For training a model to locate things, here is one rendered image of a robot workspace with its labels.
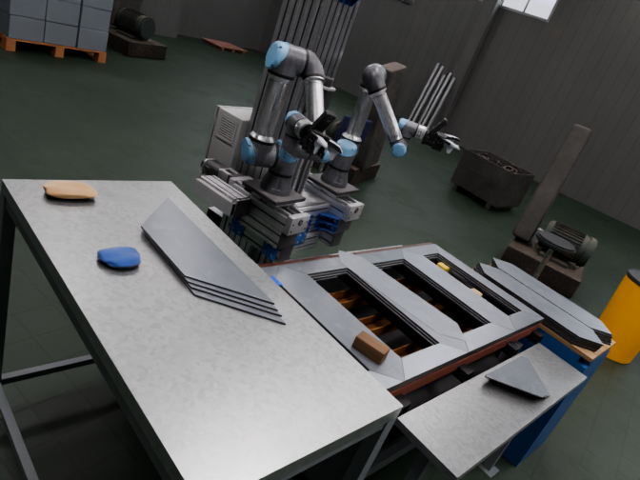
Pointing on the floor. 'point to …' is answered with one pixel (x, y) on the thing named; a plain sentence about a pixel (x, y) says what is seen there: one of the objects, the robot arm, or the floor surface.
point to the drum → (624, 319)
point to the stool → (552, 248)
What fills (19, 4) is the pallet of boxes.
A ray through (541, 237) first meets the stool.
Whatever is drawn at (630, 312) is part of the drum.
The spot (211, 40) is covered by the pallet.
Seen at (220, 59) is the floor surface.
